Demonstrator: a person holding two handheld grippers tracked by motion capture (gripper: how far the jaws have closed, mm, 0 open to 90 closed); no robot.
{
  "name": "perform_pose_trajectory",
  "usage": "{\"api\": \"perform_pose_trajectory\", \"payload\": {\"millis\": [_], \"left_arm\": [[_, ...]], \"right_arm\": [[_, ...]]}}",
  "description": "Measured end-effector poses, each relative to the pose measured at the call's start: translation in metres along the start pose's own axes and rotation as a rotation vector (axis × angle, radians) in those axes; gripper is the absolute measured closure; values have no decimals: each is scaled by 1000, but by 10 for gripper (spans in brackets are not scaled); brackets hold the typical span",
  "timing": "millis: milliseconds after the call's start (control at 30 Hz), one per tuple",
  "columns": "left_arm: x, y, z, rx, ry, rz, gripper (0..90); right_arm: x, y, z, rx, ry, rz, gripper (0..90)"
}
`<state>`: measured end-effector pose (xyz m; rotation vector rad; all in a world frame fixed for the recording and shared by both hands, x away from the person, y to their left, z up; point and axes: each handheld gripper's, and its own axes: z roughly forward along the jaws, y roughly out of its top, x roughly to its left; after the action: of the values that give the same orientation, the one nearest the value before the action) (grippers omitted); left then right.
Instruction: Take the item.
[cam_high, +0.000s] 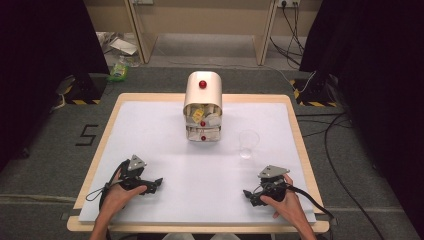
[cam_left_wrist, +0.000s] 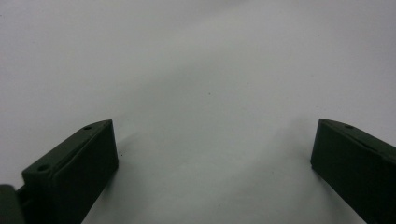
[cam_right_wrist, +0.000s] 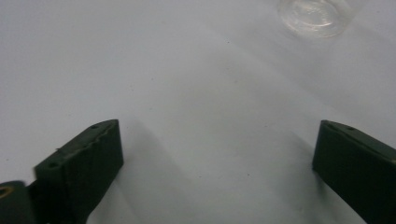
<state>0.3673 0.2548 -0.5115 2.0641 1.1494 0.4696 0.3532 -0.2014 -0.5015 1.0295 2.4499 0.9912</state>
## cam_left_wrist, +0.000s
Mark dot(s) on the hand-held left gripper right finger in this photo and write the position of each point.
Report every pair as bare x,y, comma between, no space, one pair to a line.
355,168

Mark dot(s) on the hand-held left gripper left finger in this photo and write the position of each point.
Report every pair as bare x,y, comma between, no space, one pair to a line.
71,174

